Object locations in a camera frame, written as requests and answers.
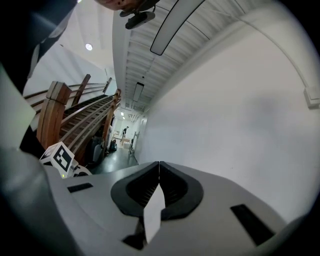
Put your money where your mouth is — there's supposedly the person's face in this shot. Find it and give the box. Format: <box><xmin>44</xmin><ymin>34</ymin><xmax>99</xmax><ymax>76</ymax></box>
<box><xmin>96</xmin><ymin>0</ymin><xmax>161</xmax><ymax>13</ymax></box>

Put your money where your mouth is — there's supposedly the person's black top torso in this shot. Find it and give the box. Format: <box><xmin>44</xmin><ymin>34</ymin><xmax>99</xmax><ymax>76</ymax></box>
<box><xmin>0</xmin><ymin>0</ymin><xmax>78</xmax><ymax>85</ymax></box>

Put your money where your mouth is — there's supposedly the short rectangular ceiling light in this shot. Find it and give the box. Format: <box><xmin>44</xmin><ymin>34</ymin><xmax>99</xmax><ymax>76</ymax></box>
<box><xmin>131</xmin><ymin>81</ymin><xmax>145</xmax><ymax>103</ymax></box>

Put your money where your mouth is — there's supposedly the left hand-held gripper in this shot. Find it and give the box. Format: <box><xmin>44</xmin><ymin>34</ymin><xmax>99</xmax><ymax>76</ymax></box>
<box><xmin>39</xmin><ymin>141</ymin><xmax>94</xmax><ymax>179</ymax></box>

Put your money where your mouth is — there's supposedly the long curved ceiling light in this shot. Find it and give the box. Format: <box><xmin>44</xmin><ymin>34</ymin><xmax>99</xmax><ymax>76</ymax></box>
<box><xmin>149</xmin><ymin>0</ymin><xmax>206</xmax><ymax>56</ymax></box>

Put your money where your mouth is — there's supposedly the white card strip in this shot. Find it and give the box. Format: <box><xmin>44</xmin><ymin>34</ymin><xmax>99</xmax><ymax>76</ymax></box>
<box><xmin>143</xmin><ymin>184</ymin><xmax>168</xmax><ymax>245</ymax></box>

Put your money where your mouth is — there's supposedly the metal stand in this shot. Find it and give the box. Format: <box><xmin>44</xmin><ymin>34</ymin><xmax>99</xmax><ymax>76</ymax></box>
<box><xmin>128</xmin><ymin>131</ymin><xmax>141</xmax><ymax>156</ymax></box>

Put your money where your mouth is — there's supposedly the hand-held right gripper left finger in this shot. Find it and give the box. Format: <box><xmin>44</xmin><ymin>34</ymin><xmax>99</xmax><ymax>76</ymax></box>
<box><xmin>45</xmin><ymin>161</ymin><xmax>160</xmax><ymax>256</ymax></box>

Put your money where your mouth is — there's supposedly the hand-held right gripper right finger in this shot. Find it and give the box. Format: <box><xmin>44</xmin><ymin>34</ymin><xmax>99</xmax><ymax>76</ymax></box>
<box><xmin>149</xmin><ymin>160</ymin><xmax>289</xmax><ymax>256</ymax></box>

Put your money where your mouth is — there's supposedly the black head camera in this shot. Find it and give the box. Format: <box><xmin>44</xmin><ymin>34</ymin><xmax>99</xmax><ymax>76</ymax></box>
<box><xmin>118</xmin><ymin>4</ymin><xmax>157</xmax><ymax>31</ymax></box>

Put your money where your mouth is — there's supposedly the cardboard box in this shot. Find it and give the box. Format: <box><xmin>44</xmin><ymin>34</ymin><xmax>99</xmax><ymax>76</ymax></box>
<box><xmin>119</xmin><ymin>138</ymin><xmax>133</xmax><ymax>150</ymax></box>

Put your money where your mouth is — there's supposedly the white wall junction box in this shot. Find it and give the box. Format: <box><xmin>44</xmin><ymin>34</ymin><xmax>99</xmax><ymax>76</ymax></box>
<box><xmin>303</xmin><ymin>85</ymin><xmax>320</xmax><ymax>110</ymax></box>

